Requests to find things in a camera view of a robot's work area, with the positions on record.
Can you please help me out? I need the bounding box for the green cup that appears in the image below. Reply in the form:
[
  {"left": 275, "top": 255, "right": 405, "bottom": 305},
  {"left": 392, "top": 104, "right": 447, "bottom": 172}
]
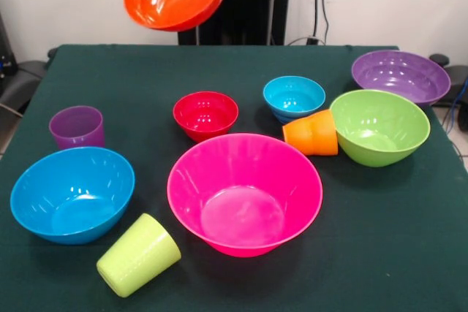
[{"left": 96, "top": 213, "right": 183, "bottom": 299}]

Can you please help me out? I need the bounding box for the large pink bowl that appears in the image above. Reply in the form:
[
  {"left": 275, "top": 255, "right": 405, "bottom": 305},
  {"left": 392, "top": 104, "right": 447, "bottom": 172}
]
[{"left": 166, "top": 132, "right": 324, "bottom": 259}]

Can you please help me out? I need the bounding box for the small red-pink bowl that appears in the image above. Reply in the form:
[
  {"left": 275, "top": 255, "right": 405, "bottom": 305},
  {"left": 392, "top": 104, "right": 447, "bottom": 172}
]
[{"left": 172, "top": 91, "right": 240, "bottom": 144}]

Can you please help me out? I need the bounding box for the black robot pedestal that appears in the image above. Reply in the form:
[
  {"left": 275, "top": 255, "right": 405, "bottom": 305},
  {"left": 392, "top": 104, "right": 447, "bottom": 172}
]
[{"left": 177, "top": 0, "right": 295, "bottom": 46}]

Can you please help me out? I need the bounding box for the blue cable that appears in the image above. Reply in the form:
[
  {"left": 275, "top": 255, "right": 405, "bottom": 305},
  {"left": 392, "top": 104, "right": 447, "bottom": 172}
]
[{"left": 442, "top": 77, "right": 468, "bottom": 134}]

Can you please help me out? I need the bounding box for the large purple bowl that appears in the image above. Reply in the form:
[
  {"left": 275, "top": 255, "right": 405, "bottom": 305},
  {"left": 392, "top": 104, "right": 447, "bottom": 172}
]
[{"left": 350, "top": 49, "right": 451, "bottom": 108}]

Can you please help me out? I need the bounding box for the large blue bowl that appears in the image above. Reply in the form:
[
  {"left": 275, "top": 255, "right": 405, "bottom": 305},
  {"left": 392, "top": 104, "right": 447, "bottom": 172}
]
[{"left": 10, "top": 146, "right": 136, "bottom": 246}]

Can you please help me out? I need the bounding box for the dark green tablecloth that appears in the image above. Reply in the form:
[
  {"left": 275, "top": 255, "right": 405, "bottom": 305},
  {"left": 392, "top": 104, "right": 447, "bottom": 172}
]
[{"left": 0, "top": 44, "right": 468, "bottom": 312}]

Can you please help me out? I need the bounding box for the small blue bowl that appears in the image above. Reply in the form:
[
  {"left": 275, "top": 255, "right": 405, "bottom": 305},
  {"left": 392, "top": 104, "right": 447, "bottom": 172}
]
[{"left": 263, "top": 75, "right": 326, "bottom": 125}]

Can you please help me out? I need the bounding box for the purple cup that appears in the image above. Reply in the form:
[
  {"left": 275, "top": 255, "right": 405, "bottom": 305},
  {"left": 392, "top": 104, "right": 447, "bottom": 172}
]
[{"left": 48, "top": 105, "right": 106, "bottom": 151}]

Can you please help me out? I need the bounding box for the large green bowl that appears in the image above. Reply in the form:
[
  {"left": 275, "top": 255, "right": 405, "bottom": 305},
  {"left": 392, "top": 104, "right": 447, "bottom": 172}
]
[{"left": 329, "top": 89, "right": 431, "bottom": 168}]

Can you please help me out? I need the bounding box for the orange cup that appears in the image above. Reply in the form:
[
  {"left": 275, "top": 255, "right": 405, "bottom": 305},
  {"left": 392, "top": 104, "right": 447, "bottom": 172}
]
[{"left": 282, "top": 109, "right": 339, "bottom": 157}]

